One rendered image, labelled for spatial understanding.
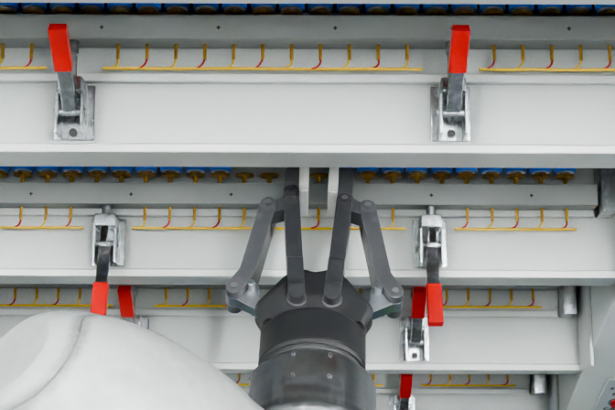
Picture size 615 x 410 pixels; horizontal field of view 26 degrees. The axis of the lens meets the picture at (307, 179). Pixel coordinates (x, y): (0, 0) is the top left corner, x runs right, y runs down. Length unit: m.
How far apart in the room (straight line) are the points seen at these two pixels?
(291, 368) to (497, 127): 0.23
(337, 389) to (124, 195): 0.31
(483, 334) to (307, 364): 0.43
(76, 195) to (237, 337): 0.25
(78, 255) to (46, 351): 0.42
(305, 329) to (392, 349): 0.38
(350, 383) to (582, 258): 0.31
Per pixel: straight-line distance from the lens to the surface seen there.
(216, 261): 1.11
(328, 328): 0.91
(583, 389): 1.34
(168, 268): 1.11
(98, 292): 1.08
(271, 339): 0.92
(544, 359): 1.29
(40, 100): 0.97
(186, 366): 0.74
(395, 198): 1.09
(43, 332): 0.72
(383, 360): 1.28
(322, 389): 0.87
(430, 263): 1.08
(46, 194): 1.11
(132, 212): 1.12
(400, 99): 0.95
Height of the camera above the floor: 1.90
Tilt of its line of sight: 58 degrees down
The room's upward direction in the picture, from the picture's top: straight up
